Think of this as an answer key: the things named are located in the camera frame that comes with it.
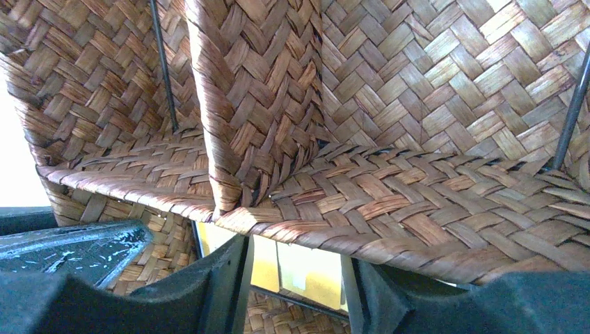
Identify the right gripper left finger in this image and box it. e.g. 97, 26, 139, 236
1, 235, 253, 333

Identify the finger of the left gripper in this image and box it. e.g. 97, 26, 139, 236
1, 220, 153, 289

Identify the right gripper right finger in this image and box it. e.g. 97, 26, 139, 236
341, 257, 589, 333

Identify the brown woven basket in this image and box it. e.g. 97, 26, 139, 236
0, 0, 590, 334

